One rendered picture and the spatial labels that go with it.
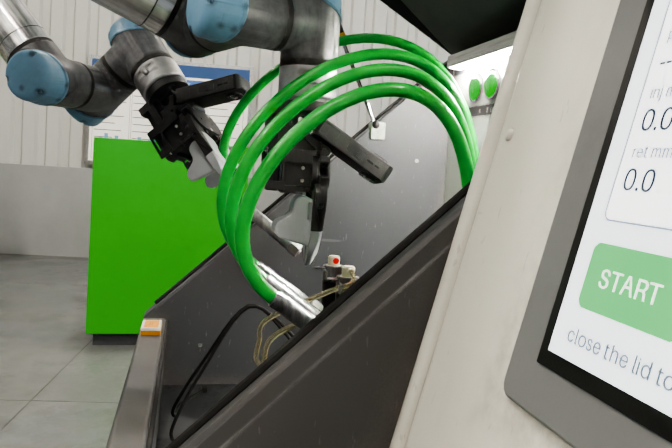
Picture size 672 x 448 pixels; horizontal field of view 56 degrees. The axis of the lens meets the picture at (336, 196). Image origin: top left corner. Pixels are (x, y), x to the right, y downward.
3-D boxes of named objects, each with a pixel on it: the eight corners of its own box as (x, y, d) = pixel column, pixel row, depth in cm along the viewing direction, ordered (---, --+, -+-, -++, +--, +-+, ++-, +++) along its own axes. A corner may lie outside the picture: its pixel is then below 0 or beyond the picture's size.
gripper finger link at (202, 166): (208, 205, 93) (184, 160, 98) (238, 180, 92) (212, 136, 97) (196, 200, 91) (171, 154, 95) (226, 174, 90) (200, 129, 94)
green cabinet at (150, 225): (230, 313, 499) (239, 148, 492) (239, 346, 415) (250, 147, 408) (102, 313, 476) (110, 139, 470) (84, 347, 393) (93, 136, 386)
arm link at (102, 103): (36, 89, 102) (82, 43, 100) (79, 97, 113) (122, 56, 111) (64, 127, 101) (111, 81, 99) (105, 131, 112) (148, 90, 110)
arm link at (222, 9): (172, 45, 80) (252, 58, 86) (206, 33, 70) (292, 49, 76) (176, -18, 79) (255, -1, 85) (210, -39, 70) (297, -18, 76)
